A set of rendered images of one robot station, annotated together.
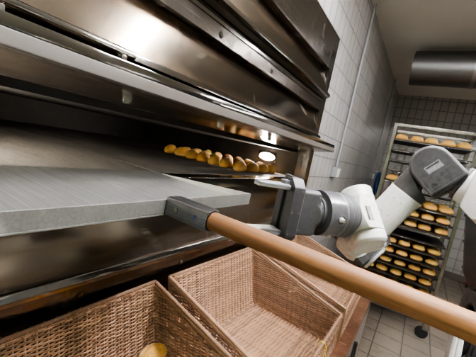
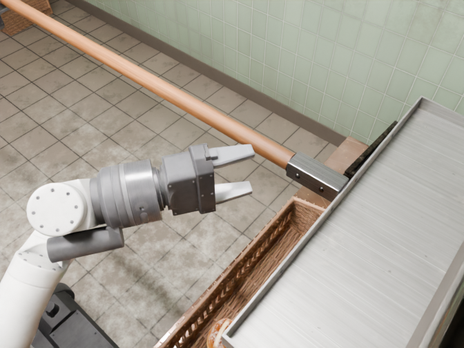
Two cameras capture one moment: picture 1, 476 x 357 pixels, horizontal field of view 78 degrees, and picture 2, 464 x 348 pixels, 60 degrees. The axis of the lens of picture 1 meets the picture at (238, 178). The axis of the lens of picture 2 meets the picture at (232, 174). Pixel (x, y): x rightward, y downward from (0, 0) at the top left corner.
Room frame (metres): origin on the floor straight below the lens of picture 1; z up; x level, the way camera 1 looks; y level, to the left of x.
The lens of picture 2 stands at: (0.88, -0.01, 1.67)
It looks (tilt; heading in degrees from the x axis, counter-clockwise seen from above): 50 degrees down; 188
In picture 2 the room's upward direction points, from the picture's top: straight up
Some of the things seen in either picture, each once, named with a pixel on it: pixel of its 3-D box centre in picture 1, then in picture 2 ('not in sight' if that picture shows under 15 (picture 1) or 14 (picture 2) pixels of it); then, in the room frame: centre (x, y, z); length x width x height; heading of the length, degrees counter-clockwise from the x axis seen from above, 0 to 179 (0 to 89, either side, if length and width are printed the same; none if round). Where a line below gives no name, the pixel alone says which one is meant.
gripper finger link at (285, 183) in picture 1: (273, 181); (231, 152); (0.51, -0.06, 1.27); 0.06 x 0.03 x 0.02; 113
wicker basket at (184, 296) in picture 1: (260, 315); not in sight; (1.02, -0.18, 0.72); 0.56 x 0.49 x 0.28; 147
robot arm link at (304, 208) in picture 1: (309, 211); (169, 185); (0.55, -0.15, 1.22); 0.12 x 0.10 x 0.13; 113
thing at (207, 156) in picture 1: (222, 159); not in sight; (1.87, 0.12, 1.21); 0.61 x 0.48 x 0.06; 58
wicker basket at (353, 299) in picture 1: (312, 273); not in sight; (1.53, -0.50, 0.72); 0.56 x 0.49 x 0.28; 149
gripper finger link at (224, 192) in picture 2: (262, 231); (231, 192); (0.51, -0.06, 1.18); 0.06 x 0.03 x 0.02; 113
